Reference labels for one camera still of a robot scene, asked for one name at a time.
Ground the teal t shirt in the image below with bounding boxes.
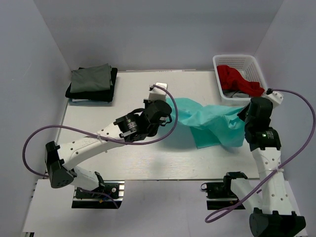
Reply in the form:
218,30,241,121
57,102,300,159
174,98,244,149

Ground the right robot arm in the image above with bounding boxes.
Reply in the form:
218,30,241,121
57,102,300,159
223,97,306,237

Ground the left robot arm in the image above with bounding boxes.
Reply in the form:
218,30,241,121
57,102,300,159
45,100,172,197

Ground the grey t shirt in basket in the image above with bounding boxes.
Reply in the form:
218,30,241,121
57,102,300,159
223,70,251,99

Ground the red t shirt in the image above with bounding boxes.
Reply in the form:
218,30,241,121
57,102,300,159
216,65,265,97

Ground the white plastic basket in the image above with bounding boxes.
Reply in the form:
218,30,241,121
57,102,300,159
213,54,268,106

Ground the folded grey t shirt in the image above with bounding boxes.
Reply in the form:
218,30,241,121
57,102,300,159
70,64,112,93

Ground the folded light blue t shirt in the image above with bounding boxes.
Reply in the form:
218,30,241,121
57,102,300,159
69,98,88,103

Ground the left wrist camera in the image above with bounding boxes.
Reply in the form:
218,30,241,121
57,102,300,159
148,82,168,102

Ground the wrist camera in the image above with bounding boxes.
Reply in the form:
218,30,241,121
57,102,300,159
148,82,168,102
263,88,283,109

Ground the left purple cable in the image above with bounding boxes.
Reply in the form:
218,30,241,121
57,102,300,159
22,84,179,208

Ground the purple cable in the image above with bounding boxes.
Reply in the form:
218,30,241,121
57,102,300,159
204,88,316,223
22,84,179,208

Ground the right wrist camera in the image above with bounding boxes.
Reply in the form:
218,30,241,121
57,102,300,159
263,88,283,109

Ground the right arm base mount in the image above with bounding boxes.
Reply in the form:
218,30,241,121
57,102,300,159
200,181,239,210

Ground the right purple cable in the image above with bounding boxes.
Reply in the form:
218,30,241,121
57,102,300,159
204,88,316,223

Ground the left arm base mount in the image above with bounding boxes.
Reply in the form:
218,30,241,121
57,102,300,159
72,181,125,209

